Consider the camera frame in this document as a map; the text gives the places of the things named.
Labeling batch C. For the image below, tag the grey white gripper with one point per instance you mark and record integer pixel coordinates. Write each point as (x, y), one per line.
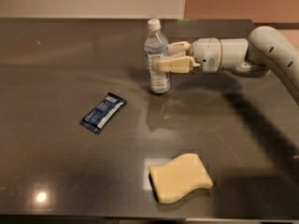
(206, 54)

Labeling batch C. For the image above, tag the clear plastic water bottle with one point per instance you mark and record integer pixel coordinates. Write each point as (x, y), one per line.
(156, 48)

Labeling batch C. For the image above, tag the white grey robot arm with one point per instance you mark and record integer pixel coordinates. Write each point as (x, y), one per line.
(265, 50)

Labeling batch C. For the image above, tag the blue snack wrapper packet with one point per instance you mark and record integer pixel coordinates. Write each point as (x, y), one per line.
(96, 119)

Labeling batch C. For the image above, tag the yellow curved sponge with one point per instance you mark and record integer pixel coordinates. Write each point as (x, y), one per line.
(180, 176)

